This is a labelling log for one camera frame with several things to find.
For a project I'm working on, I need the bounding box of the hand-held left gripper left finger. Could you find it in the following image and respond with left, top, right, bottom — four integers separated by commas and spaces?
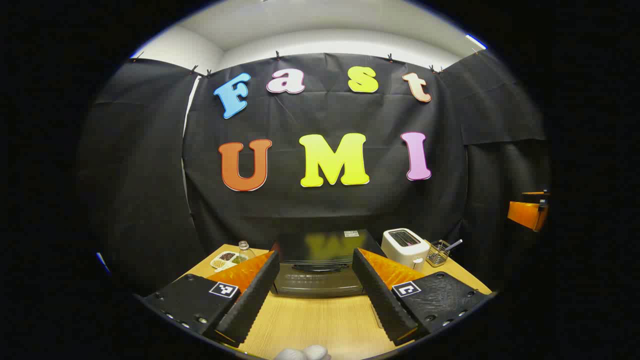
141, 250, 281, 347

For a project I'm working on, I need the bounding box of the white divided condiment dish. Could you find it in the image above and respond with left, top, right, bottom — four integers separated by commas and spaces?
210, 250, 241, 271

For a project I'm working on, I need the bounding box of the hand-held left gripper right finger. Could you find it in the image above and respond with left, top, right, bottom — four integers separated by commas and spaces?
352, 248, 493, 347

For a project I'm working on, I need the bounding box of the white toaster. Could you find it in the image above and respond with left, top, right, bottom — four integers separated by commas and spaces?
381, 228, 431, 272

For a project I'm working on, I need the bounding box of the black backdrop cloth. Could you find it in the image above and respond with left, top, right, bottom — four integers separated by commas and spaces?
77, 50, 551, 301

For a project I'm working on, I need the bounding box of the clear glass bottle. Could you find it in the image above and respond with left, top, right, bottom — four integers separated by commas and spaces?
237, 240, 257, 264

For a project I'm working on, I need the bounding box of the wire mesh utensil holder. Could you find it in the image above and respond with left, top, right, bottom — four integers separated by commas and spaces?
426, 240, 453, 268

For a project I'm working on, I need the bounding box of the black electric oven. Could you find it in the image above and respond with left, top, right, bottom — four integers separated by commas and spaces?
270, 229, 388, 299

